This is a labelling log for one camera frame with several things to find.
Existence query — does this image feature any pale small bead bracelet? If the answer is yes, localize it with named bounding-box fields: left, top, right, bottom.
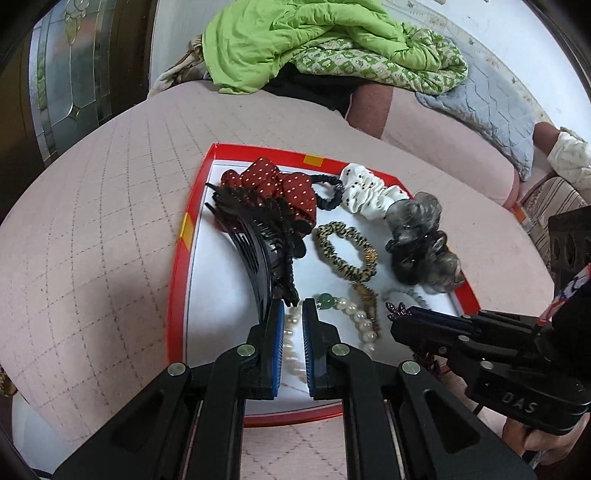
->
left=381, top=286, right=431, bottom=311

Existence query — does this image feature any grey organza scrunchie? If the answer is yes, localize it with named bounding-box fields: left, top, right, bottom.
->
left=384, top=191, right=467, bottom=296

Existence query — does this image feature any green quilt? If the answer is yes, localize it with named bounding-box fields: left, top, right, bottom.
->
left=203, top=0, right=468, bottom=95

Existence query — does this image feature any grey quilted pillow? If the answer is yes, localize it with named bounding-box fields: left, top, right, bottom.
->
left=414, top=65, right=541, bottom=181

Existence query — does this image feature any black cloth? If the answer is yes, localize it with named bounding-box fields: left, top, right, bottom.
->
left=268, top=65, right=370, bottom=114

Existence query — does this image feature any black comb hair clip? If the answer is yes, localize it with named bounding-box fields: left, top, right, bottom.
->
left=204, top=182, right=309, bottom=321

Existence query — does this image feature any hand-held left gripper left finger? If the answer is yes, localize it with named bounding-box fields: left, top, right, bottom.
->
left=53, top=299, right=286, bottom=480

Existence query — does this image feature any purple beaded hair accessory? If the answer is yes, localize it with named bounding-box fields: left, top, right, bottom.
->
left=385, top=301, right=441, bottom=376

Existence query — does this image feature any gold black striped hair tie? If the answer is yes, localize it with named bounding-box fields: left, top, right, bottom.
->
left=313, top=222, right=379, bottom=283

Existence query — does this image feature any white floral cloth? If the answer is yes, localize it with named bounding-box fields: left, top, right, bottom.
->
left=547, top=127, right=591, bottom=190

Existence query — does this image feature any red-rimmed white tray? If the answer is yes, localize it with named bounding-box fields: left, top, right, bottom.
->
left=167, top=143, right=482, bottom=428

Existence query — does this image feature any white dotted scrunchie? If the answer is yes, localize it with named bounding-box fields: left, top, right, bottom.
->
left=339, top=162, right=411, bottom=227

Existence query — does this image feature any striped floral fabric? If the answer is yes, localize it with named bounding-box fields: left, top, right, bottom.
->
left=522, top=175, right=591, bottom=264

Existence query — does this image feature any patterned cloth-wrapped cable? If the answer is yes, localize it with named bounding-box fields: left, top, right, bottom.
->
left=538, top=263, right=591, bottom=324

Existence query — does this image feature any pearl bracelet with green bead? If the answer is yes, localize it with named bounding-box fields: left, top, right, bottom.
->
left=281, top=292, right=380, bottom=384

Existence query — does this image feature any wooden door with leaded glass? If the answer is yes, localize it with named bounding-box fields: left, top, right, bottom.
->
left=0, top=0, right=155, bottom=208

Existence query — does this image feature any beige floral cloth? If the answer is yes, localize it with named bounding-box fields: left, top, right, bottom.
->
left=148, top=34, right=215, bottom=97

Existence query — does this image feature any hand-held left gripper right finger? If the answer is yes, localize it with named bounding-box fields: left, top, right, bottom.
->
left=301, top=299, right=536, bottom=480

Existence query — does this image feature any pink quilted pillow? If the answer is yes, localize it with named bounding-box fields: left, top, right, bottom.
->
left=348, top=85, right=520, bottom=208

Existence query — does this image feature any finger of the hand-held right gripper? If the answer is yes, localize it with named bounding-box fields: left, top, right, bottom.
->
left=409, top=309, right=540, bottom=343
left=392, top=316, right=490, bottom=370

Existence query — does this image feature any person's right hand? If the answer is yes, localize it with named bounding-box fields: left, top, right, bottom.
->
left=501, top=406, right=585, bottom=467

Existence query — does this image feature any red polka dot hair bow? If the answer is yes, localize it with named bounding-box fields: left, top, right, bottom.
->
left=217, top=157, right=345, bottom=236

